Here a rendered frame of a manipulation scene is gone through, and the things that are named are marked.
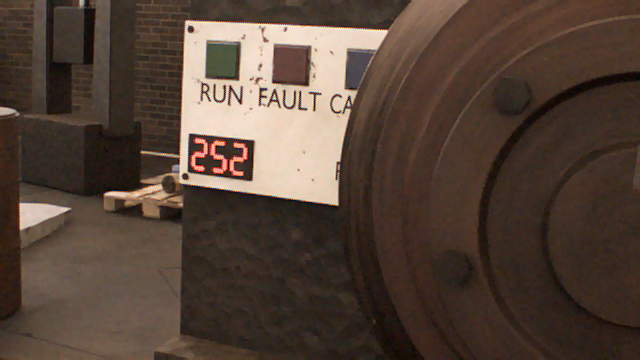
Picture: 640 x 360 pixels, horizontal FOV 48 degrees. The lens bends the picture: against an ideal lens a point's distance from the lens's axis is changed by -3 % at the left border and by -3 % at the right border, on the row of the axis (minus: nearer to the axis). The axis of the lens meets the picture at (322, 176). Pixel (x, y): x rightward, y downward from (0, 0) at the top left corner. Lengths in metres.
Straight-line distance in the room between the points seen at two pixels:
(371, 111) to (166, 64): 7.38
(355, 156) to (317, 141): 0.16
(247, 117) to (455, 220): 0.35
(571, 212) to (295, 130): 0.37
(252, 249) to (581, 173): 0.45
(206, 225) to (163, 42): 7.14
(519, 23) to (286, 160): 0.33
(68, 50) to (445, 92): 5.70
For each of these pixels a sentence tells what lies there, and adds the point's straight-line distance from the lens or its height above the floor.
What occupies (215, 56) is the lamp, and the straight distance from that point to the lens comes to 0.81.
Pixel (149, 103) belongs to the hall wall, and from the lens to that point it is 8.09.
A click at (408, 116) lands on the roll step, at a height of 1.17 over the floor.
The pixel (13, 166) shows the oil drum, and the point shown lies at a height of 0.66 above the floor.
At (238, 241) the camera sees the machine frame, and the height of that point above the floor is 1.00.
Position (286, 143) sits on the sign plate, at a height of 1.12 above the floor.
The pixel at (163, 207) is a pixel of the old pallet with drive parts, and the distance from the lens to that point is 5.20.
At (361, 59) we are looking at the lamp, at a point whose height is 1.21.
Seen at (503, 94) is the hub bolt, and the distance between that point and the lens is 0.49.
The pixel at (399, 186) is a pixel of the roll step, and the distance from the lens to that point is 0.59.
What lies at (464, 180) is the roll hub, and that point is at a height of 1.14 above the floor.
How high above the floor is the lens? 1.22
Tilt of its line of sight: 10 degrees down
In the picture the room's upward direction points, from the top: 4 degrees clockwise
